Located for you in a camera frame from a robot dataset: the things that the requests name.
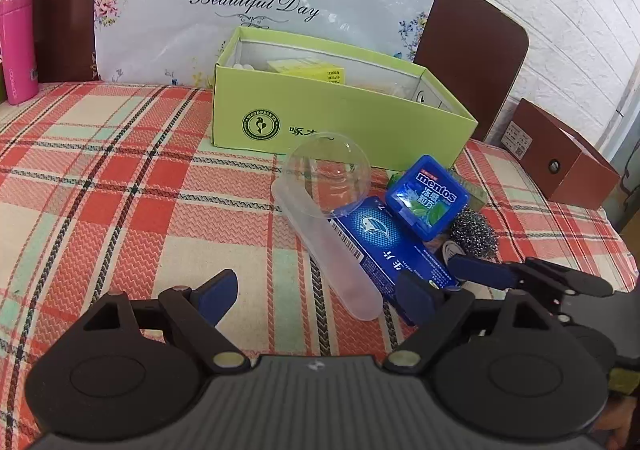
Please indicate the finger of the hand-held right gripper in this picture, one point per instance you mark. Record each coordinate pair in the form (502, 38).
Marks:
(480, 271)

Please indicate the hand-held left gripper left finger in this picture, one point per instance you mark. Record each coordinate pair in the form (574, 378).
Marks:
(220, 290)

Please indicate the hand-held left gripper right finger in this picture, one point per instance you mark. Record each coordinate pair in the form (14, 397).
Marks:
(415, 292)

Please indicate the steel wool scourer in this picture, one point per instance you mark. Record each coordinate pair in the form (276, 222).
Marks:
(472, 230)

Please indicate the blue medicine box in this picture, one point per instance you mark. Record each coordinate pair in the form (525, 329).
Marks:
(380, 240)

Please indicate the clear plastic dome scoop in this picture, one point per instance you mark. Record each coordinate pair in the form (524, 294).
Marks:
(345, 280)

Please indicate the olive green box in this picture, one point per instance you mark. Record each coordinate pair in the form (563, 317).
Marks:
(477, 197)

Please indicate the blue mint box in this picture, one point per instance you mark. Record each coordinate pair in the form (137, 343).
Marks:
(425, 190)

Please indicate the green patterned packet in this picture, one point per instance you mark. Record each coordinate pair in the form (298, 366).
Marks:
(395, 178)

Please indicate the light green cardboard box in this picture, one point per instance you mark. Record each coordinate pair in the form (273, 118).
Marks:
(350, 130)

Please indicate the yellow medicine box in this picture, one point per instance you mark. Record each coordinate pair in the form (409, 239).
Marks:
(305, 70)

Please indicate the brown shoe box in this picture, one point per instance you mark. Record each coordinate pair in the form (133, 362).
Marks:
(575, 170)

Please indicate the plaid bed sheet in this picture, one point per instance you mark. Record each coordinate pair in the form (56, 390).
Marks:
(125, 180)

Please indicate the floral plastic bag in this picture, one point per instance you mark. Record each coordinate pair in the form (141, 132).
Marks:
(200, 30)

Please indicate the pink thermos bottle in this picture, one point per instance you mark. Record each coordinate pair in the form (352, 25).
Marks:
(17, 45)

